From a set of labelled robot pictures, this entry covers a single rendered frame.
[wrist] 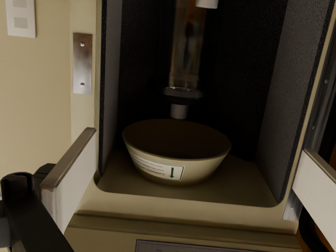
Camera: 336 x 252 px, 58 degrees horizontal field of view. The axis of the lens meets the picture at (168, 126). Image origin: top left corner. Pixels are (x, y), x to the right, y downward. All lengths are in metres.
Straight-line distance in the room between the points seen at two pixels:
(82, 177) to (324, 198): 0.13
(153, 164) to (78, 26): 0.20
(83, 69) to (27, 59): 0.51
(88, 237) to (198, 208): 0.15
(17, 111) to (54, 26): 0.26
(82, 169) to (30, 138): 0.77
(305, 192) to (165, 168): 0.26
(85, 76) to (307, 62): 0.27
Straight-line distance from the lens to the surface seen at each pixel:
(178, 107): 0.47
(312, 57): 0.40
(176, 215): 0.44
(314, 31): 0.41
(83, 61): 0.38
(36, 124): 0.92
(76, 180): 0.16
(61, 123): 0.89
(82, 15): 0.37
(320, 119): 0.42
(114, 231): 0.43
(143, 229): 0.43
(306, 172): 0.20
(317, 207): 0.19
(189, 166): 0.42
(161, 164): 0.42
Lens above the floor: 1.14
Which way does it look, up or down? 19 degrees up
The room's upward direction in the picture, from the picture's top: 174 degrees counter-clockwise
